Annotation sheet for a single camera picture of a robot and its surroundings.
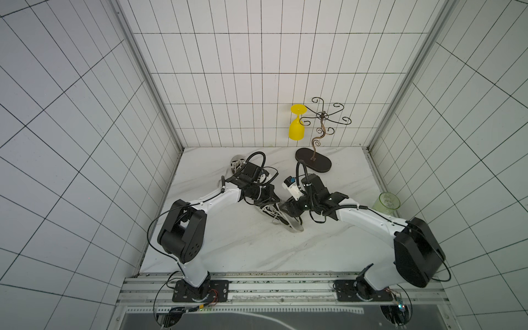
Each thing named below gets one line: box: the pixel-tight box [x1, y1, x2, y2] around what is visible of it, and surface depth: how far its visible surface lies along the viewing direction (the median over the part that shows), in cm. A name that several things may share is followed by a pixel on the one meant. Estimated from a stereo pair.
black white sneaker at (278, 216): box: [259, 202, 304, 232], surface depth 85 cm
